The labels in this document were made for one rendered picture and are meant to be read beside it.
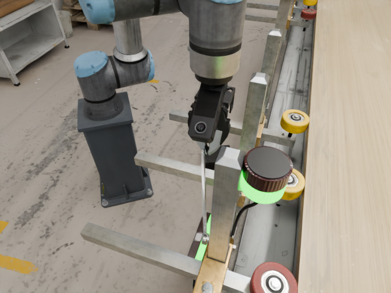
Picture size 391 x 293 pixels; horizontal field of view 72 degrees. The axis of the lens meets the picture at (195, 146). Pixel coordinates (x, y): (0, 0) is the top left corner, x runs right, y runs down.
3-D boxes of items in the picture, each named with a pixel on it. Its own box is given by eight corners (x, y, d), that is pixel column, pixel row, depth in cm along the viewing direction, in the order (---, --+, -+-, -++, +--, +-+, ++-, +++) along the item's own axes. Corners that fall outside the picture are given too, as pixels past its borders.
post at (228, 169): (205, 289, 68) (214, 158, 34) (209, 275, 70) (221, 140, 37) (218, 294, 67) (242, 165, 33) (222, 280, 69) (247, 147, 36)
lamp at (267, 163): (226, 250, 48) (240, 171, 33) (233, 224, 52) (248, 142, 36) (259, 261, 46) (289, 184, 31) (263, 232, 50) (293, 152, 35)
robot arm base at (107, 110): (84, 124, 127) (78, 106, 120) (84, 101, 140) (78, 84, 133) (125, 116, 131) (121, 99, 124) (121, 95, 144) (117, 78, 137)
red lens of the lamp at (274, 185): (237, 185, 34) (240, 174, 33) (246, 153, 38) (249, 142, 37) (286, 197, 33) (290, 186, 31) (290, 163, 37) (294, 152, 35)
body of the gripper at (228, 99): (234, 110, 61) (240, 60, 52) (224, 134, 55) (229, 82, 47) (201, 103, 63) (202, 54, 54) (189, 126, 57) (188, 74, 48)
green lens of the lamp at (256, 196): (235, 196, 36) (237, 186, 34) (244, 164, 40) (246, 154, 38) (281, 209, 35) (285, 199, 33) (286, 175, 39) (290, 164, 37)
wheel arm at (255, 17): (233, 20, 164) (234, 13, 161) (234, 18, 166) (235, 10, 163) (308, 29, 154) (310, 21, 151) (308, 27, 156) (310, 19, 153)
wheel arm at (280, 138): (169, 121, 98) (168, 112, 95) (172, 116, 100) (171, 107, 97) (292, 149, 88) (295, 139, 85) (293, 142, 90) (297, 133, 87)
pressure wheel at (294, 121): (286, 155, 85) (295, 127, 77) (269, 140, 90) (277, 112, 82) (305, 146, 88) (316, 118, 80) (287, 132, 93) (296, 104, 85)
